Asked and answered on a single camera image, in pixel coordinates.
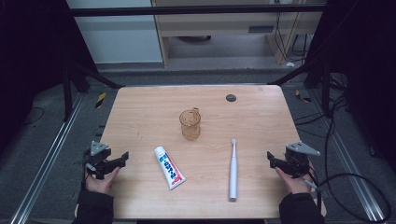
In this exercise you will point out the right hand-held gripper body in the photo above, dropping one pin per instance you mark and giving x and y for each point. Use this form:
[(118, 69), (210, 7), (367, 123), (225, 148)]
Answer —
[(297, 157)]

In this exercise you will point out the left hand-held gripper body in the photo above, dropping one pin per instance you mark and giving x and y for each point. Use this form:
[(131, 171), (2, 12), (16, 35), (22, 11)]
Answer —
[(99, 155)]

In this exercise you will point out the person's left hand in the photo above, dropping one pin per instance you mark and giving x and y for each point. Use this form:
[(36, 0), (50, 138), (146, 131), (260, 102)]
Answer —
[(100, 183)]

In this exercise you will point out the person's right hand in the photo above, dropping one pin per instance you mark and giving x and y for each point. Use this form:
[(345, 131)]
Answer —
[(294, 184)]

